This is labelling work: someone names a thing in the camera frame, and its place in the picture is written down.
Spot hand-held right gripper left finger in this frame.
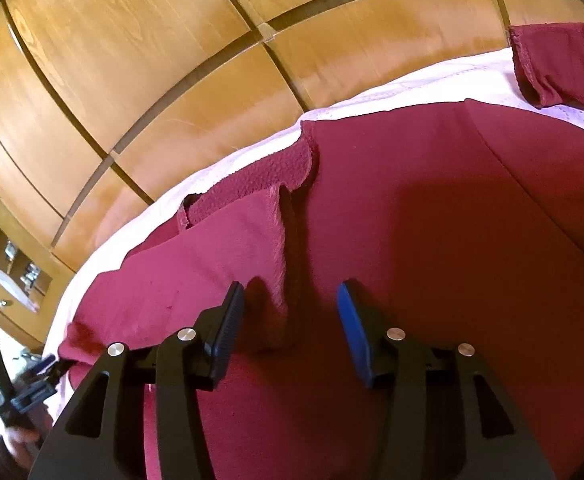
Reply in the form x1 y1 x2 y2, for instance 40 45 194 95
29 281 245 480

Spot wooden shelf unit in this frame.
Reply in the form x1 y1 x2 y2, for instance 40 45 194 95
0 167 75 348

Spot maroon fleece garment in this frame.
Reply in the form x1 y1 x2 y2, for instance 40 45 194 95
58 22 584 480

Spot person's left hand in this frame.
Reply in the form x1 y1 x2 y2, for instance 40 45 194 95
3 402 54 463

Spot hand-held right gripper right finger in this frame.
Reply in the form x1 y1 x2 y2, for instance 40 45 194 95
336 280 555 480

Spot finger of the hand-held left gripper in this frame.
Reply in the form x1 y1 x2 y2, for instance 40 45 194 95
34 354 69 381

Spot pink bed sheet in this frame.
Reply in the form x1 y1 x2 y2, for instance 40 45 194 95
44 49 584 421

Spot wooden wardrobe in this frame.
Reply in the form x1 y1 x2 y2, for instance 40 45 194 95
0 0 584 273

